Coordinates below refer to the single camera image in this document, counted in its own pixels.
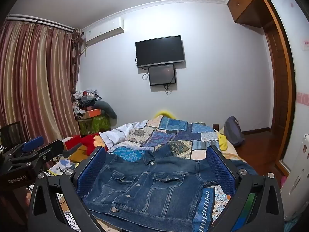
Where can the printed magazine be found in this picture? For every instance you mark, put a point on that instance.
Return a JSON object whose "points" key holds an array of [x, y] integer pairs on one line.
{"points": [[61, 166]]}

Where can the striped red curtain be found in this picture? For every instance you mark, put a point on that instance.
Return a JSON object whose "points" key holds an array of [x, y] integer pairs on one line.
{"points": [[36, 77]]}

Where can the wooden bedside table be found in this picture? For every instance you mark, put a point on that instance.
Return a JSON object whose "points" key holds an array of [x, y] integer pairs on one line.
{"points": [[12, 205]]}

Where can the black chair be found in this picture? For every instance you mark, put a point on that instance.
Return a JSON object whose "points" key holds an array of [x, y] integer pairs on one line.
{"points": [[9, 133]]}

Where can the yellow cloth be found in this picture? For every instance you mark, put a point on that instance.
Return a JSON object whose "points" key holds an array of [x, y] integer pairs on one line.
{"points": [[223, 141]]}

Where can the green patterned bag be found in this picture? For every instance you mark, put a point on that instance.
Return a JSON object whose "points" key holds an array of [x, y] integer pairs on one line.
{"points": [[95, 125]]}

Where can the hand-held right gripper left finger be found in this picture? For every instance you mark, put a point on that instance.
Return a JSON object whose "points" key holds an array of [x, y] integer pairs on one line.
{"points": [[90, 171]]}

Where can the small black wall monitor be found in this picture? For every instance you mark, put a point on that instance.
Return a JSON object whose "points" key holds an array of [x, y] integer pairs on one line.
{"points": [[161, 75]]}

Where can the black and white paper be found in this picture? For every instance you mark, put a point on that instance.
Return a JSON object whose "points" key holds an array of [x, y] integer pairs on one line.
{"points": [[72, 221]]}

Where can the white air conditioner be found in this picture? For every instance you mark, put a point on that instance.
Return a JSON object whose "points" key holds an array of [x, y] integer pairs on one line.
{"points": [[103, 32]]}

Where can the grey backpack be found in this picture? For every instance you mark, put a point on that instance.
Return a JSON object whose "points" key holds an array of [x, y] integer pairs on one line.
{"points": [[233, 131]]}

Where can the orange box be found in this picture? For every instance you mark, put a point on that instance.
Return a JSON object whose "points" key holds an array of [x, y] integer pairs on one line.
{"points": [[93, 113]]}

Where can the white printed board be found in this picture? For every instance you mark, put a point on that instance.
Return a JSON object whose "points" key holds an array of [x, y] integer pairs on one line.
{"points": [[298, 174]]}

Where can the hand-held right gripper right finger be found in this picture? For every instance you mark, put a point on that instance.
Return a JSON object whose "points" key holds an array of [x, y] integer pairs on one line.
{"points": [[221, 166]]}

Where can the black wall television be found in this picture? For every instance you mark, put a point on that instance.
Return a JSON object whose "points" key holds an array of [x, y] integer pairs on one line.
{"points": [[160, 50]]}

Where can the wooden door frame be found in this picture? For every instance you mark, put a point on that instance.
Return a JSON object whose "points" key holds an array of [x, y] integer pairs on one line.
{"points": [[282, 77]]}

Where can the red box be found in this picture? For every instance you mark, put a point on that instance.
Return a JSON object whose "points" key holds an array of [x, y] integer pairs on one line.
{"points": [[71, 143]]}

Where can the blue denim jacket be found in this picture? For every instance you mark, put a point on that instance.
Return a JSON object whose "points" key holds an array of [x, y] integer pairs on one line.
{"points": [[149, 186]]}

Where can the wooden overhead cabinet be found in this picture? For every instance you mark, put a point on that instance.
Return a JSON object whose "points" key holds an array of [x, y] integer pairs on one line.
{"points": [[246, 2]]}

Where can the red plush toy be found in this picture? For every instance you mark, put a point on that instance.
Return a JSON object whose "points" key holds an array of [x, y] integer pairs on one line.
{"points": [[90, 141]]}

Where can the curtain rod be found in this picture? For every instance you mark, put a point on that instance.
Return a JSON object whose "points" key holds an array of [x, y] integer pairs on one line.
{"points": [[41, 22]]}

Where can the yellow pillow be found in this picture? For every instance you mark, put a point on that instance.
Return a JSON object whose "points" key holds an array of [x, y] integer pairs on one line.
{"points": [[164, 112]]}

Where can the pile of clothes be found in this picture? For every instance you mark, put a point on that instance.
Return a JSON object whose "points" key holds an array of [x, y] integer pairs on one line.
{"points": [[84, 99]]}

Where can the blue patchwork quilt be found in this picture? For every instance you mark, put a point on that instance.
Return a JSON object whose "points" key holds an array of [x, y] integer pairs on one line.
{"points": [[164, 135]]}

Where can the pink item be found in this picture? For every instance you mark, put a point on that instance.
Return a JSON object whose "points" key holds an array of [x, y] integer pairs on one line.
{"points": [[283, 180]]}

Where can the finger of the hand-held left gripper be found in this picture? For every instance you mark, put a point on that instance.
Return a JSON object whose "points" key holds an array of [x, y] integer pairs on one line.
{"points": [[33, 142], [48, 151]]}

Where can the colourful bed sheet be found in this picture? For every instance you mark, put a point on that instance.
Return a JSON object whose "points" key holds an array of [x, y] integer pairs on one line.
{"points": [[230, 154]]}

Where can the white cloth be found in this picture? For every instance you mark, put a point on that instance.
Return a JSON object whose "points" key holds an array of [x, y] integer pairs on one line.
{"points": [[118, 133]]}

